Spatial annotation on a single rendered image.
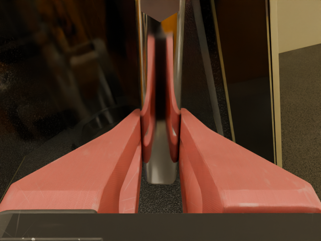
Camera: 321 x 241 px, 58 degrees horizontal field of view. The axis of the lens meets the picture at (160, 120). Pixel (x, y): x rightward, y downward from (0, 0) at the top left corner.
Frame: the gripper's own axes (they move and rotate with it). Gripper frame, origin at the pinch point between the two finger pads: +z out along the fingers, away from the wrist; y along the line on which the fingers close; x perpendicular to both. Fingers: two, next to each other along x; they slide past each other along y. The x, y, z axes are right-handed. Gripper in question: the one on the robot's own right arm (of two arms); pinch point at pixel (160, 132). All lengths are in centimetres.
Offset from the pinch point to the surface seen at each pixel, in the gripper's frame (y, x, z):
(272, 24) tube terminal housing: -5.8, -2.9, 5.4
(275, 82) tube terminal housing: -6.8, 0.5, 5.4
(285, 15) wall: -25, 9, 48
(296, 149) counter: -17.2, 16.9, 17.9
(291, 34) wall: -27, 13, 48
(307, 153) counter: -18.2, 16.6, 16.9
